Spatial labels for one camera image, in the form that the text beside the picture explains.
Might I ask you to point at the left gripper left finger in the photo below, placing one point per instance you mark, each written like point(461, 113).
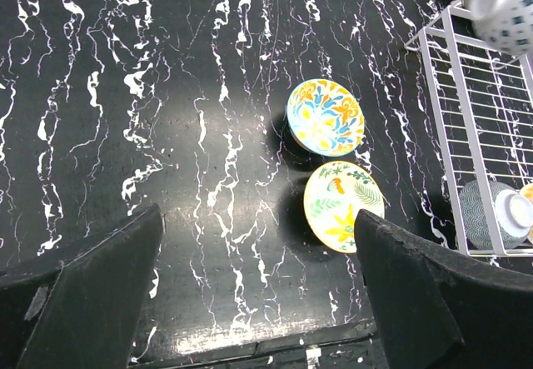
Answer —
point(79, 306)

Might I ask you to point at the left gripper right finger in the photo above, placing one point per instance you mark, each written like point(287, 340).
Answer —
point(437, 308)

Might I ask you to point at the red rimmed grey bowl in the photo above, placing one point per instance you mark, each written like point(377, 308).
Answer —
point(508, 214)

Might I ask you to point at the yellow dotted bowl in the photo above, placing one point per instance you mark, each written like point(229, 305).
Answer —
point(527, 193)

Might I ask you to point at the blue patterned bowl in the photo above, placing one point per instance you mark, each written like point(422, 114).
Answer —
point(505, 25)

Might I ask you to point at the orange green leaf bowl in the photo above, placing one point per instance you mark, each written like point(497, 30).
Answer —
point(334, 194)

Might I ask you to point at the orange blue floral bowl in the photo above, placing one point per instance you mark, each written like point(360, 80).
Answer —
point(325, 118)

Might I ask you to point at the white wire dish rack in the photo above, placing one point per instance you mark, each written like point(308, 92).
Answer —
point(482, 104)

